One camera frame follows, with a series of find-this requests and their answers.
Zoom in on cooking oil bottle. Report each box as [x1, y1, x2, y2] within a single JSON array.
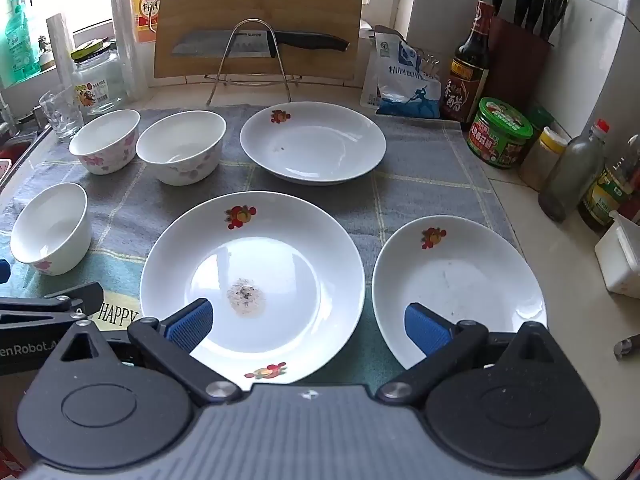
[[577, 135, 640, 234]]

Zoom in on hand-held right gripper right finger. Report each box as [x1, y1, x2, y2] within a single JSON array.
[[375, 302, 571, 405]]

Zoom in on white plastic box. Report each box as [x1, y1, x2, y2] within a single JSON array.
[[593, 210, 640, 299]]

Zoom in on clear plastic bag roll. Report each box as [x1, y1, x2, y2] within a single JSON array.
[[108, 0, 149, 102]]

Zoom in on black handled kitchen knife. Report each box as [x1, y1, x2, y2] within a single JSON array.
[[172, 27, 350, 59]]

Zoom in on white plastic bag roll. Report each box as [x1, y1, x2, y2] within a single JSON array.
[[46, 12, 77, 93]]

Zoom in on orange seasoning bottle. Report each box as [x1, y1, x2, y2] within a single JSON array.
[[131, 0, 167, 44]]

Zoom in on metal wire rack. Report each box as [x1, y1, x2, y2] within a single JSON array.
[[204, 18, 304, 107]]

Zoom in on clear bottle red cap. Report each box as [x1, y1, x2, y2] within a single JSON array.
[[538, 119, 612, 223]]

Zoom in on white plate fruit print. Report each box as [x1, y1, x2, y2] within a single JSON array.
[[139, 190, 366, 386], [372, 215, 549, 370], [239, 101, 387, 186]]

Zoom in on white blue salt bag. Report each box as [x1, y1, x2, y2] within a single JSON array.
[[361, 25, 443, 120]]

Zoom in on yellow cap spice jar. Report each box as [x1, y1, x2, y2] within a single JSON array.
[[518, 126, 569, 192]]

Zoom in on black handled scissors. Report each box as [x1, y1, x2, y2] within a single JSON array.
[[542, 0, 569, 42]]

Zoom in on clear drinking glass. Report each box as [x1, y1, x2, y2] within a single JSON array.
[[39, 85, 85, 143]]

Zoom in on white bowl pink flowers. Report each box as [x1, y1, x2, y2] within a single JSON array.
[[9, 182, 93, 277], [135, 111, 227, 186], [68, 108, 141, 176]]

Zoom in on dark vinegar bottle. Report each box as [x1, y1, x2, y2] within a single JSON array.
[[440, 1, 496, 123]]

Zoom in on green cap spice jar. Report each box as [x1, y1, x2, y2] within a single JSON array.
[[522, 105, 555, 163]]

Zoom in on green lid sauce jar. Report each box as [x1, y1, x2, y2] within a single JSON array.
[[466, 97, 534, 170]]

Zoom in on grey checked cloth mat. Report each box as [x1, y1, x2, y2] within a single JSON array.
[[0, 104, 521, 391]]

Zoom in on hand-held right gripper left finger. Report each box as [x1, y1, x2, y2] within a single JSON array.
[[60, 298, 242, 407]]

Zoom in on dark red knife block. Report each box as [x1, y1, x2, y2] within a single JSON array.
[[486, 15, 555, 113]]

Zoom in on glass jar with label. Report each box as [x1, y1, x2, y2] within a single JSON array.
[[70, 41, 130, 117]]

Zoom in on green dish soap bottle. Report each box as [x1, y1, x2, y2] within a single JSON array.
[[4, 0, 43, 86]]

